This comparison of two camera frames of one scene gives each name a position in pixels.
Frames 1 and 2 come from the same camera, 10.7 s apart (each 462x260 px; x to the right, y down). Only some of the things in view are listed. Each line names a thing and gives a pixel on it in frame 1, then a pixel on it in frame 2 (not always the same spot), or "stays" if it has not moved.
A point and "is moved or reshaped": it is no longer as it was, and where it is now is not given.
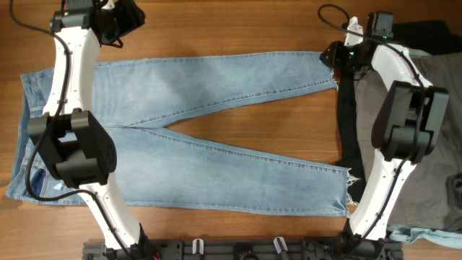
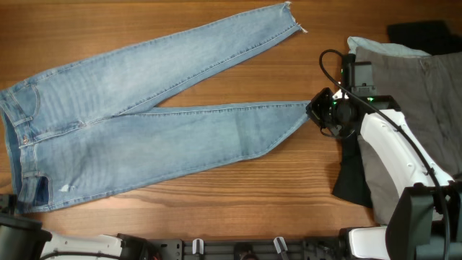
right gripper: [335, 50] → [314, 110]
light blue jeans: [164, 168] is moved or reshaped
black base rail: [303, 248] stays
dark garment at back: [432, 37] stays
